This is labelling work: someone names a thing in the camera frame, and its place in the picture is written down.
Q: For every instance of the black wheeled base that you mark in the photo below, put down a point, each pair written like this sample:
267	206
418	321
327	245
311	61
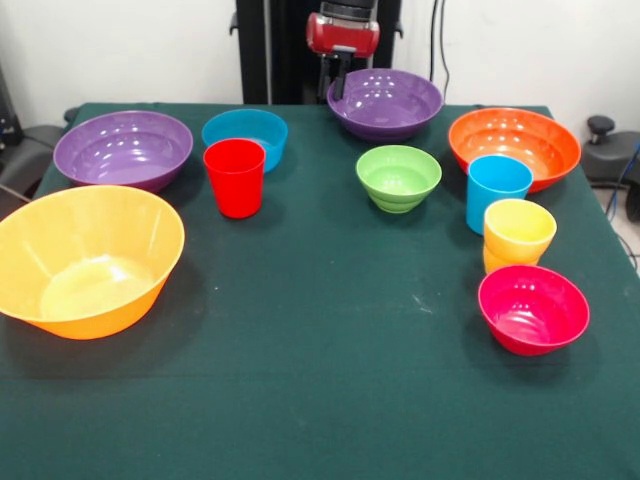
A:
30	150
607	160

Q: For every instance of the green bowl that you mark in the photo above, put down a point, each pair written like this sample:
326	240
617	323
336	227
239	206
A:
398	175

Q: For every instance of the blue bowl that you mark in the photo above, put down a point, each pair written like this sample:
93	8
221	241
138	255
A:
245	127

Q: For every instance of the blue cup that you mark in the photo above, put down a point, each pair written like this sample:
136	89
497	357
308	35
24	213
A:
492	200

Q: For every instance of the yellow cup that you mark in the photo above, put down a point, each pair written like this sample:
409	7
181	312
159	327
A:
495	261
520	230

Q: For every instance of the orange-red bowl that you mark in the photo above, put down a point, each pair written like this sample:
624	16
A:
515	135

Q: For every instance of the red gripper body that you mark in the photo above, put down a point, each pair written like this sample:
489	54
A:
342	35

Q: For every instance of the dark green tablecloth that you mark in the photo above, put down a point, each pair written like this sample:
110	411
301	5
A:
320	300

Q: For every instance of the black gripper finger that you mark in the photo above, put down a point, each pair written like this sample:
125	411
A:
326	80
341	75

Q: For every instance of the large yellow bowl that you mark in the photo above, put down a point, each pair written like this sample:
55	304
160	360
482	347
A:
90	260

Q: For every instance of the purple bowl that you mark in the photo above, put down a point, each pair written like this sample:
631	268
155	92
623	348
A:
125	150
390	107

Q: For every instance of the red cup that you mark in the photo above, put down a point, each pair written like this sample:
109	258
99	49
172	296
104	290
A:
234	185

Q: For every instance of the pink bowl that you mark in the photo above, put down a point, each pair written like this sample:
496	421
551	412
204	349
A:
532	310

